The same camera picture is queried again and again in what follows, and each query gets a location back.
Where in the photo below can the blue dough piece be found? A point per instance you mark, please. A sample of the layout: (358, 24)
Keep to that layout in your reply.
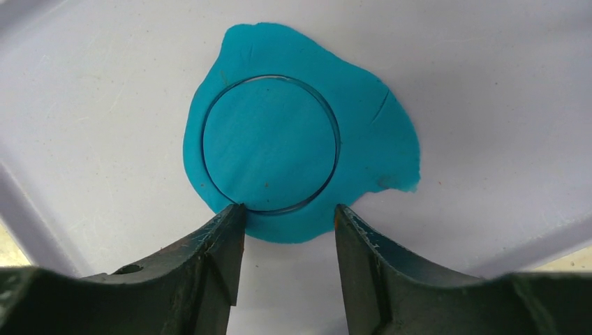
(379, 146)

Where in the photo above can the lavender plastic tray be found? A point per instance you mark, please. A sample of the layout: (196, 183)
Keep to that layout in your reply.
(95, 98)

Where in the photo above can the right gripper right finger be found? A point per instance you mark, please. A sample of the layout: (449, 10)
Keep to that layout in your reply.
(388, 289)

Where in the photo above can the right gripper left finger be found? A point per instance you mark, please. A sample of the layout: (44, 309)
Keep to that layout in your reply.
(188, 287)

